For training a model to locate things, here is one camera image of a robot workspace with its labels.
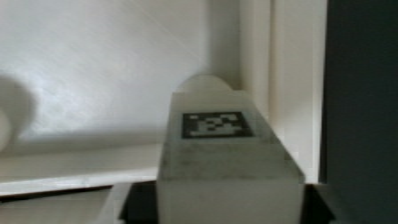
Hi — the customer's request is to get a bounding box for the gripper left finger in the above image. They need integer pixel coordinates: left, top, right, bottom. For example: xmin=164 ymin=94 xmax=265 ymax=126
xmin=96 ymin=181 xmax=158 ymax=224

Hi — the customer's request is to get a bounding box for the white table leg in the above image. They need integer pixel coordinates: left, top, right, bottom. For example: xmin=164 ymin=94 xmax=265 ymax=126
xmin=157 ymin=75 xmax=304 ymax=224

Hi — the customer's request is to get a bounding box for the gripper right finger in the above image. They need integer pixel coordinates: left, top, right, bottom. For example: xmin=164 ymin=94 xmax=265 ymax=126
xmin=301 ymin=184 xmax=350 ymax=224

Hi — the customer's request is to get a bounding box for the white square tabletop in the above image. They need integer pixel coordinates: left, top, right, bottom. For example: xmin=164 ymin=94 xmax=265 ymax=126
xmin=0 ymin=0 xmax=327 ymax=197

